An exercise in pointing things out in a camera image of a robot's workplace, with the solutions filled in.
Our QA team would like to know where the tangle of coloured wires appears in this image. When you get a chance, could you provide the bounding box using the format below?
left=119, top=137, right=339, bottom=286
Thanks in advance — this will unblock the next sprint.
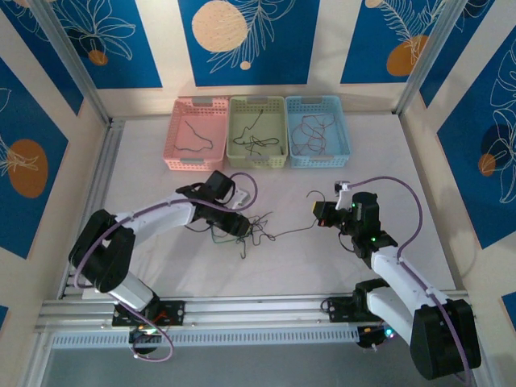
left=185, top=209, right=276, bottom=260

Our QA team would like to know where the green thin cable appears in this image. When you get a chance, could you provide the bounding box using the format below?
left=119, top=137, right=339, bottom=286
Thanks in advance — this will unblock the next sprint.
left=211, top=225, right=243, bottom=246

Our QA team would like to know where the black thin cable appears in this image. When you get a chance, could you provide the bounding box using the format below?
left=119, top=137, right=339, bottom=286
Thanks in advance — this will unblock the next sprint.
left=257, top=190, right=327, bottom=243
left=232, top=107, right=282, bottom=157

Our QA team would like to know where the orange thin cable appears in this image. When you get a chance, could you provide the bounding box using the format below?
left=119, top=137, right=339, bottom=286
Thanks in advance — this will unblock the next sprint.
left=296, top=113, right=336, bottom=152
left=290, top=119, right=330, bottom=157

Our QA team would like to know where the left arm base electronics board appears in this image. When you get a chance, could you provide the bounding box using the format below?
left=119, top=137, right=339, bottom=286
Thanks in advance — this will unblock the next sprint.
left=128, top=325, right=163, bottom=356

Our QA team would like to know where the right arm base electronics board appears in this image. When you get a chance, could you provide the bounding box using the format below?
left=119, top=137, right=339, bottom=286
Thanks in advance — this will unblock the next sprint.
left=356, top=323, right=400, bottom=352

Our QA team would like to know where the white table cloth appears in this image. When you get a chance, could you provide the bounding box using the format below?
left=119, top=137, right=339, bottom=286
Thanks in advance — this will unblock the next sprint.
left=82, top=116, right=459, bottom=298

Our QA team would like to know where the blue plastic basket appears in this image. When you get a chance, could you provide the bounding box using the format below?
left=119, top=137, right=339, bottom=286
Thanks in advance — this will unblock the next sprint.
left=284, top=94, right=352, bottom=169

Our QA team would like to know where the pink plastic basket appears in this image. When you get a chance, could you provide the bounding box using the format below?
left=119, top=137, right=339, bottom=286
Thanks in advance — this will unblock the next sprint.
left=163, top=98, right=230, bottom=173

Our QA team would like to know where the green plastic basket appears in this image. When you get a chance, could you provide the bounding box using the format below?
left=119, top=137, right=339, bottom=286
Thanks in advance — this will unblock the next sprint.
left=227, top=97, right=290, bottom=170

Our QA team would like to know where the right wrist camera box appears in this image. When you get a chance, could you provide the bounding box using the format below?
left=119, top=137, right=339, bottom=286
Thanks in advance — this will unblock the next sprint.
left=334, top=181, right=354, bottom=210

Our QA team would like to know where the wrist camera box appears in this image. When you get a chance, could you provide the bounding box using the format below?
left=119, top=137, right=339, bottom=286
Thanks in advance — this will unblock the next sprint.
left=334, top=181, right=354, bottom=210
left=230, top=185, right=250, bottom=210

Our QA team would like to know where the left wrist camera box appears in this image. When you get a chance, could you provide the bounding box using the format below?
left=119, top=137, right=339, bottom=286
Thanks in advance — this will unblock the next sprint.
left=230, top=185, right=250, bottom=210

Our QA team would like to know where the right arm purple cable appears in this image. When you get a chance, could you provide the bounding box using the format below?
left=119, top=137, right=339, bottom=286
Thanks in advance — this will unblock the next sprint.
left=346, top=175, right=476, bottom=387

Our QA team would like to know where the aluminium frame rail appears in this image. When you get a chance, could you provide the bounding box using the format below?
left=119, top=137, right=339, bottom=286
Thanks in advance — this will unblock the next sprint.
left=34, top=292, right=475, bottom=334

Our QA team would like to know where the slotted grey cable duct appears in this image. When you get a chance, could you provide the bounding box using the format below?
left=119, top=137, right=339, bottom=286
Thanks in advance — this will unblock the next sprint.
left=51, top=325, right=360, bottom=348

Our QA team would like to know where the aluminium side rail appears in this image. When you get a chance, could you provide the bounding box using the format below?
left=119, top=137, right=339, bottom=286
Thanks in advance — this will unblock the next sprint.
left=58, top=119, right=124, bottom=299

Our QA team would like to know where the aluminium frame post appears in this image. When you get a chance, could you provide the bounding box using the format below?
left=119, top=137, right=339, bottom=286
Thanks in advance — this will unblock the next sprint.
left=30, top=0, right=114, bottom=126
left=394, top=0, right=464, bottom=116

